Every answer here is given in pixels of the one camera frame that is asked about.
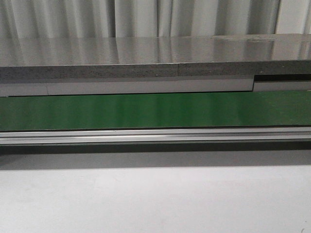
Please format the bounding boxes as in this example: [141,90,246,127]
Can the green conveyor belt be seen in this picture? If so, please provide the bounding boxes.
[0,91,311,131]

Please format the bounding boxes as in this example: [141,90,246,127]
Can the white pleated curtain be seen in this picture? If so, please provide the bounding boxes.
[0,0,311,38]

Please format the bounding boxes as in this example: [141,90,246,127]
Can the grey conveyor back rail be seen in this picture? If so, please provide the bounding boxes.
[0,74,311,97]

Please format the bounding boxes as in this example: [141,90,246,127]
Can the aluminium conveyor front rail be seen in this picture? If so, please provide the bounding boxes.
[0,126,311,145]

